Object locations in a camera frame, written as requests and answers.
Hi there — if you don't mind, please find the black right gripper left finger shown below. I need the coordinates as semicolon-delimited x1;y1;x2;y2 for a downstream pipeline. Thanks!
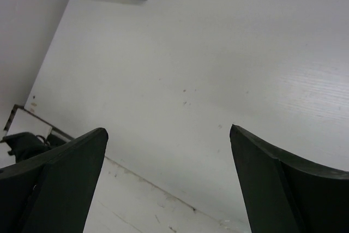
1;128;109;232

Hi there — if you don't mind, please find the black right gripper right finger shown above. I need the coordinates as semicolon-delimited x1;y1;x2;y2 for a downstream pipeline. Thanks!
230;125;348;232

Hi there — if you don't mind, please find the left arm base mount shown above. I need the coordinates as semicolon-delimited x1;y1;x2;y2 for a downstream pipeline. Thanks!
44;133;71;148

